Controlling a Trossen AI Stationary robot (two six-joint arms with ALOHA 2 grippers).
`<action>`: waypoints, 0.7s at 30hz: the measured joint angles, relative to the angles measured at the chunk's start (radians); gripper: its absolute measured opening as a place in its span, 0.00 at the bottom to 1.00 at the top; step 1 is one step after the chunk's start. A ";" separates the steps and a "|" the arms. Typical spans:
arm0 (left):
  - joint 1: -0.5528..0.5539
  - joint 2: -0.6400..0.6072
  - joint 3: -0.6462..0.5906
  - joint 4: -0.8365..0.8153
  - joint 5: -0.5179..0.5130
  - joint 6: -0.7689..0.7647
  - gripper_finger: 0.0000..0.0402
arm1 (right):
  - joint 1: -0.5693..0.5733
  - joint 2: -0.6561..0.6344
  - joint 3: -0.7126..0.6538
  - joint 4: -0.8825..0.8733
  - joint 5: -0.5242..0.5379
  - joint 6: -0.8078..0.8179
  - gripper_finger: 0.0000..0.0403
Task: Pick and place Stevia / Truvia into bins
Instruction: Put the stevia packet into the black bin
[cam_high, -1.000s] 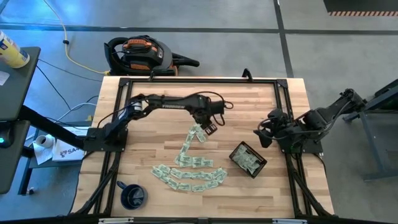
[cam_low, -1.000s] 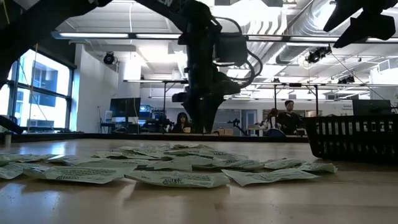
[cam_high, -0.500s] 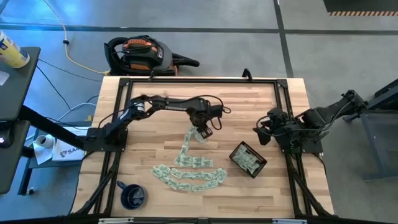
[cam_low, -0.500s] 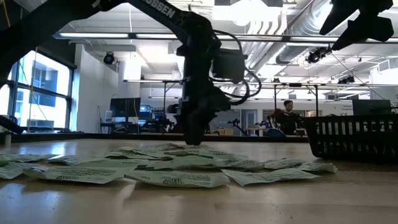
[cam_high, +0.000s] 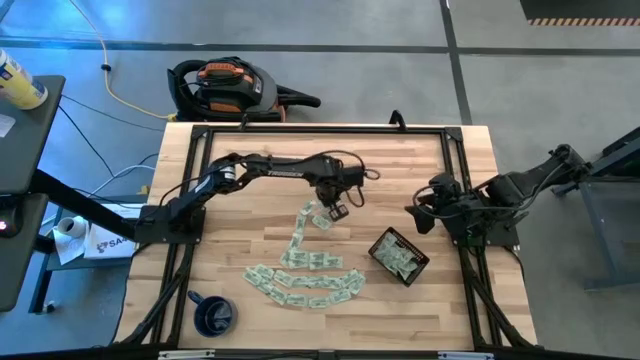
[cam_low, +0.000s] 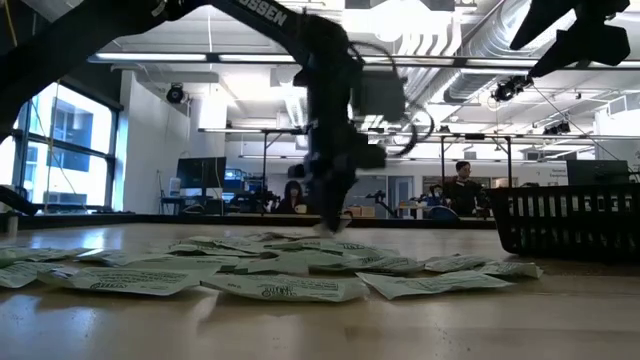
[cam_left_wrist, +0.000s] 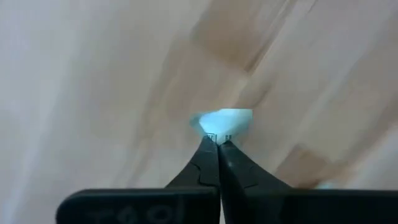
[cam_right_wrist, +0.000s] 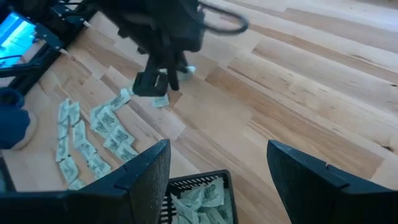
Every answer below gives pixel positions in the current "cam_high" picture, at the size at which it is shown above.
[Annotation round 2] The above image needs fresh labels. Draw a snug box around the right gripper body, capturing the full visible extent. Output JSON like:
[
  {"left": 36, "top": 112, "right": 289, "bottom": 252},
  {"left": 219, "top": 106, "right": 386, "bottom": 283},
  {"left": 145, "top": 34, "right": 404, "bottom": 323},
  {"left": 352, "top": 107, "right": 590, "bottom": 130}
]
[{"left": 427, "top": 172, "right": 466, "bottom": 221}]

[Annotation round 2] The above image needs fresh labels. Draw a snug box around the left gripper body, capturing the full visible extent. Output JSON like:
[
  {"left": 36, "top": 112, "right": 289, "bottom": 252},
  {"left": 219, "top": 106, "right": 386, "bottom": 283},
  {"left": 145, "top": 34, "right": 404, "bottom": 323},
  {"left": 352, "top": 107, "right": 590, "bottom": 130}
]
[{"left": 317, "top": 182, "right": 351, "bottom": 206}]

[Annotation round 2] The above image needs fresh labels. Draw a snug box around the black plastic mesh basket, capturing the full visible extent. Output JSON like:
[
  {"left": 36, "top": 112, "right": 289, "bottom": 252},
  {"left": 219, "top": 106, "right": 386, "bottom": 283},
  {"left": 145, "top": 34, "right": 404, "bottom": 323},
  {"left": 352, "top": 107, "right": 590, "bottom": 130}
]
[{"left": 367, "top": 226, "right": 431, "bottom": 289}]

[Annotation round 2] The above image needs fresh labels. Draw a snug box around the orange black shop vacuum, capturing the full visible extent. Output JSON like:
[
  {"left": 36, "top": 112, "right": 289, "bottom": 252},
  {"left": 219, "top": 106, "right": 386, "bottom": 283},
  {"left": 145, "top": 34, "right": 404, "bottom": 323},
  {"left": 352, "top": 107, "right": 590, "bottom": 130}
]
[{"left": 167, "top": 55, "right": 322, "bottom": 124}]

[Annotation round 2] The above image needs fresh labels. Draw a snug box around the dark blue mug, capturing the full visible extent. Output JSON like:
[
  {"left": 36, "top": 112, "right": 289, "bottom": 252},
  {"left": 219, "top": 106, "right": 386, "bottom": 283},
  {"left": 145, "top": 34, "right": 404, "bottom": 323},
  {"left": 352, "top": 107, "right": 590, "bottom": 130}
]
[{"left": 187, "top": 289, "right": 240, "bottom": 339}]

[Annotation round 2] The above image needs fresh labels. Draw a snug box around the grey metal table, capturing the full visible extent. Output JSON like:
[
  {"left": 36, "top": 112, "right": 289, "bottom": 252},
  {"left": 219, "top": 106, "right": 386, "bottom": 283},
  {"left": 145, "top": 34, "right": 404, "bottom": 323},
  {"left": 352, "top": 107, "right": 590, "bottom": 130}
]
[{"left": 549, "top": 124, "right": 640, "bottom": 292}]

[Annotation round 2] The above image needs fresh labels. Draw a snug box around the white printed box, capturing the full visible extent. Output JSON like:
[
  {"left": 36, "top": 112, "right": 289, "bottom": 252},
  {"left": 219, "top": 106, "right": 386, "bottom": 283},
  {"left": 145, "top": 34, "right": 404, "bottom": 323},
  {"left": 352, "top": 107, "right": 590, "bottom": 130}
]
[{"left": 83, "top": 202, "right": 144, "bottom": 261}]

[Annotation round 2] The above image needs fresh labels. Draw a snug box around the black mat with hazard stripe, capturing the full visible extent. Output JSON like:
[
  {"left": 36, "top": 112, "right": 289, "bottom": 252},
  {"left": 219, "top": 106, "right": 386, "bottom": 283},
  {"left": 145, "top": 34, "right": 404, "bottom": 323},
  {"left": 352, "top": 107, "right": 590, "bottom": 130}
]
[{"left": 519, "top": 0, "right": 640, "bottom": 27}]

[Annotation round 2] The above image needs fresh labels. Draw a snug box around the black stand beam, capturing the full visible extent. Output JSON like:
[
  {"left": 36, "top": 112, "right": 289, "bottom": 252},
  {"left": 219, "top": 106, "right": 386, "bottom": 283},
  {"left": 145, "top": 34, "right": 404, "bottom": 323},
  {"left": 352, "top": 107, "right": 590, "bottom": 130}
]
[{"left": 29, "top": 168, "right": 146, "bottom": 244}]

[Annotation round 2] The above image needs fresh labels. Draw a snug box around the white paper towel roll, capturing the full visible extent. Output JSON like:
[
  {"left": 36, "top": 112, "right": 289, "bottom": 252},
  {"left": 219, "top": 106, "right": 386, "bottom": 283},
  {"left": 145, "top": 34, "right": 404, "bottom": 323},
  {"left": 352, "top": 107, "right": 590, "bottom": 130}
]
[{"left": 52, "top": 215, "right": 90, "bottom": 266}]

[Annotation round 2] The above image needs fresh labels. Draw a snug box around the black side desk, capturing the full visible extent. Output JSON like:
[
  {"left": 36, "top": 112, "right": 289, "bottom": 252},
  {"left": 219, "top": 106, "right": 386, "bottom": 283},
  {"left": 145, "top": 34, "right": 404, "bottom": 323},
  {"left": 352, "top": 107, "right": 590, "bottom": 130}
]
[{"left": 0, "top": 74, "right": 67, "bottom": 314}]

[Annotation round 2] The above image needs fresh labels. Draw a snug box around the black device with red light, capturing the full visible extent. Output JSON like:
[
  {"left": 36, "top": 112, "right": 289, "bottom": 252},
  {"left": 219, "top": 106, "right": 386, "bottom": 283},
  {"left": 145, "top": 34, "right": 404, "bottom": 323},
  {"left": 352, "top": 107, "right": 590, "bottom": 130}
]
[{"left": 0, "top": 207, "right": 22, "bottom": 239}]

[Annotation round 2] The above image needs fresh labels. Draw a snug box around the yellow wipes canister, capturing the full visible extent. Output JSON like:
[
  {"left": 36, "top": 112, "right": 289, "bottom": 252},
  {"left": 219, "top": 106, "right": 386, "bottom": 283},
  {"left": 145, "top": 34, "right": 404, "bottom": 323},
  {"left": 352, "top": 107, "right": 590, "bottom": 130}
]
[{"left": 0, "top": 48, "right": 50, "bottom": 111}]

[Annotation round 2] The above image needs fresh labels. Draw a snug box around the black aluminium table frame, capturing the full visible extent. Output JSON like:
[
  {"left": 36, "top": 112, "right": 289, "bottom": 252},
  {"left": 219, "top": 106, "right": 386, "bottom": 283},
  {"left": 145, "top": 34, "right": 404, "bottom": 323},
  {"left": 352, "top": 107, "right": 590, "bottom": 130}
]
[{"left": 113, "top": 123, "right": 539, "bottom": 351}]

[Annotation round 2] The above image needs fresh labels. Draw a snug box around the silver metal bracket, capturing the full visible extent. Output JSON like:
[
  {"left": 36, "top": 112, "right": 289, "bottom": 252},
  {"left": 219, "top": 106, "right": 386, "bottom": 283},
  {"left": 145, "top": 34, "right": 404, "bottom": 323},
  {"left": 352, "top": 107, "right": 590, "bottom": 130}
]
[
  {"left": 158, "top": 349, "right": 216, "bottom": 360},
  {"left": 437, "top": 351, "right": 496, "bottom": 360}
]

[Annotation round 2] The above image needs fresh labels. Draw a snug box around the white floor cable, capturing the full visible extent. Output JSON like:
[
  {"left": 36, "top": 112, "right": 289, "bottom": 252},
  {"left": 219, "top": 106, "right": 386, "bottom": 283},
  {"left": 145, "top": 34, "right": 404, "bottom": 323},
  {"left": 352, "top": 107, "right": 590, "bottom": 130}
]
[{"left": 87, "top": 152, "right": 160, "bottom": 199}]

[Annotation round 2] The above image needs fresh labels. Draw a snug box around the black floor cable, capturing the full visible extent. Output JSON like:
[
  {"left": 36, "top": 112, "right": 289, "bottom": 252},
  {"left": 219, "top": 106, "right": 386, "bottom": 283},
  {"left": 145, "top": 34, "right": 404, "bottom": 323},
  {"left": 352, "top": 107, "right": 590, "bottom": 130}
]
[
  {"left": 62, "top": 93, "right": 167, "bottom": 133},
  {"left": 57, "top": 104, "right": 116, "bottom": 178}
]

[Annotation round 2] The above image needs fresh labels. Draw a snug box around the yellow extension cable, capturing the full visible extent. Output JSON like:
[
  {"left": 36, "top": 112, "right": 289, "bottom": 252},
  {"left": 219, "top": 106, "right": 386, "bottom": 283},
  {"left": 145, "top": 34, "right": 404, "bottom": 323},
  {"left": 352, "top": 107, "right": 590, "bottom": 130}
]
[{"left": 68, "top": 0, "right": 175, "bottom": 121}]

